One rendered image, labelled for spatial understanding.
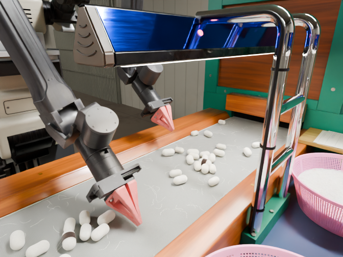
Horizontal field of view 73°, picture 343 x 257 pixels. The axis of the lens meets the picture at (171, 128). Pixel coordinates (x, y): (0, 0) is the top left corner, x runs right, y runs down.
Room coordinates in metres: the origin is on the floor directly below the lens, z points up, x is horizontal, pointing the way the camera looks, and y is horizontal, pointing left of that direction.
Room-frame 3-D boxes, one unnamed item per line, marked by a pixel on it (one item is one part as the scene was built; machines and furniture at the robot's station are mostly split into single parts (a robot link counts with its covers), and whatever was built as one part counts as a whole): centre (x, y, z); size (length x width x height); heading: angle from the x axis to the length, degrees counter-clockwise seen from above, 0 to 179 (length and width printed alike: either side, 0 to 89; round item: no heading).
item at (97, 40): (0.53, -0.11, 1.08); 0.62 x 0.08 x 0.07; 137
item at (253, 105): (0.89, -0.36, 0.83); 0.30 x 0.06 x 0.07; 47
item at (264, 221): (0.47, -0.16, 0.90); 0.20 x 0.19 x 0.45; 137
